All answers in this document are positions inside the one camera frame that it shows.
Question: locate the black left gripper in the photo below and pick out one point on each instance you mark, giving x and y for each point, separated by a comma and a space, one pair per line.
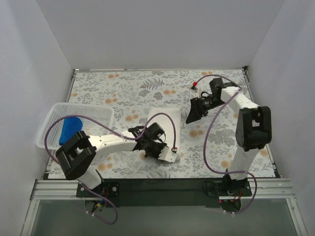
152, 149

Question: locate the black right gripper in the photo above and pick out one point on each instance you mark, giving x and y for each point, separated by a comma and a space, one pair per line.
198, 108

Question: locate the white towel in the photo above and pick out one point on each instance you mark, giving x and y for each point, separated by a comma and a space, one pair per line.
169, 119

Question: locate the blue microfiber towel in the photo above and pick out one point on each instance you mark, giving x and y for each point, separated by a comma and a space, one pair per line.
71, 125

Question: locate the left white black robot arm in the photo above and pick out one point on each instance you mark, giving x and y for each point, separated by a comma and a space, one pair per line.
76, 155

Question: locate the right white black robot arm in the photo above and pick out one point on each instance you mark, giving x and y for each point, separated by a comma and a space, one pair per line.
253, 132

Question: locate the floral patterned table mat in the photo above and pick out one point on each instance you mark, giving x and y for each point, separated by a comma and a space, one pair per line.
207, 146

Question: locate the white perforated plastic basket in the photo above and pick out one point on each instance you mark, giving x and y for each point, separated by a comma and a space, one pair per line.
102, 114

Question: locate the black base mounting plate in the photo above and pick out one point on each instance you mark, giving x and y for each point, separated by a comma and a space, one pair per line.
162, 192

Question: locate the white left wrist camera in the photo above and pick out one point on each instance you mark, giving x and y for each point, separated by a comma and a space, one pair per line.
167, 155

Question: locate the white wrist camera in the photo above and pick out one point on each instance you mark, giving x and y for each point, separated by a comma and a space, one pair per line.
194, 87
167, 155

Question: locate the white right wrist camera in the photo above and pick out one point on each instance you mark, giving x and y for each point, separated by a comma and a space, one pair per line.
194, 87

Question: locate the aluminium frame rail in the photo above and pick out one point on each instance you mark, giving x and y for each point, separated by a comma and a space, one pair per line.
163, 207

